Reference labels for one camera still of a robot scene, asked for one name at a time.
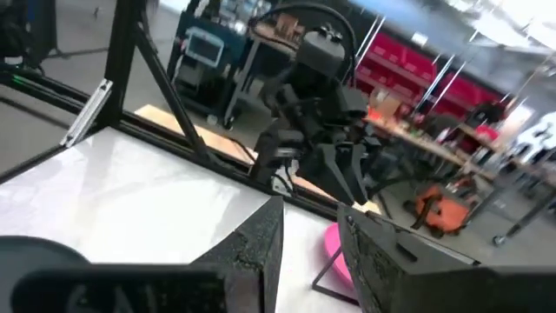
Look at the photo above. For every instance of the orange bag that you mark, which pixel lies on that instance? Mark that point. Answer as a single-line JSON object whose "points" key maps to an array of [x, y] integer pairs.
{"points": [[447, 213]]}

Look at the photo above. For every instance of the red storage bins rack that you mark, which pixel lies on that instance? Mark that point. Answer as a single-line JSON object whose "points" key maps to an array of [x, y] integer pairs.
{"points": [[412, 61]]}

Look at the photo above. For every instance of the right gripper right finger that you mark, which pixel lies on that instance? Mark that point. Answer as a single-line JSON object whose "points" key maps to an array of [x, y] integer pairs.
{"points": [[391, 269]]}

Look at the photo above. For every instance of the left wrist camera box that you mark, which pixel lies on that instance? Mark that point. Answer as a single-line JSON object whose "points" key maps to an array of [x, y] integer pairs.
{"points": [[352, 102]]}

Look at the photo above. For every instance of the wooden floor board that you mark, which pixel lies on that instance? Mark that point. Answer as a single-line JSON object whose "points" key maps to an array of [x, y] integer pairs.
{"points": [[208, 137]]}

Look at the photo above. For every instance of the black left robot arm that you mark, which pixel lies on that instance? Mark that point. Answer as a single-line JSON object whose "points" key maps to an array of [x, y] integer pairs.
{"points": [[321, 52]]}

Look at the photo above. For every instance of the metal leg with caster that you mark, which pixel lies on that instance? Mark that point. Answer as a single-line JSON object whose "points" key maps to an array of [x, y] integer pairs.
{"points": [[521, 221]]}

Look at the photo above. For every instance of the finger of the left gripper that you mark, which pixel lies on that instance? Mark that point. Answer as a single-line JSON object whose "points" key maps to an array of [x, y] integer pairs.
{"points": [[360, 165], [334, 169]]}

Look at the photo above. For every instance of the black stand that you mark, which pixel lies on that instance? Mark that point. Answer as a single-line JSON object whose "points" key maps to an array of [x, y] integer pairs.
{"points": [[21, 35]]}

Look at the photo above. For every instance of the cardboard box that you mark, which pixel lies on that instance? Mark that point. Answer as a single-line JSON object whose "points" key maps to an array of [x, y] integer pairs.
{"points": [[384, 104]]}

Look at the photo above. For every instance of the pink plate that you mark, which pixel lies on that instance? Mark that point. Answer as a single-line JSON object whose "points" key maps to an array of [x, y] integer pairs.
{"points": [[334, 248]]}

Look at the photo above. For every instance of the silver aluminium bracket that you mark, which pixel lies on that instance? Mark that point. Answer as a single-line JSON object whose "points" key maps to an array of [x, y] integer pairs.
{"points": [[87, 113]]}

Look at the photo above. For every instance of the wooden workbench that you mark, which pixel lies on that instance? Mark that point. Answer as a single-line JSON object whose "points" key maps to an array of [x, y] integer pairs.
{"points": [[425, 143]]}

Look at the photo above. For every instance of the blue cart with screen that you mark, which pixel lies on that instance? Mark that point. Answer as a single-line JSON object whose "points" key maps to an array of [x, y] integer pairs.
{"points": [[204, 48]]}

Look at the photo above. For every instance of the black aluminium rig frame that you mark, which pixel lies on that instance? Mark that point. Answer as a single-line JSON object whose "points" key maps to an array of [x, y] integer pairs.
{"points": [[126, 43]]}

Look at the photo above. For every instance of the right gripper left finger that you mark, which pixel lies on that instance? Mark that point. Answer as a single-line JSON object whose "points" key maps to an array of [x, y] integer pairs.
{"points": [[252, 261]]}

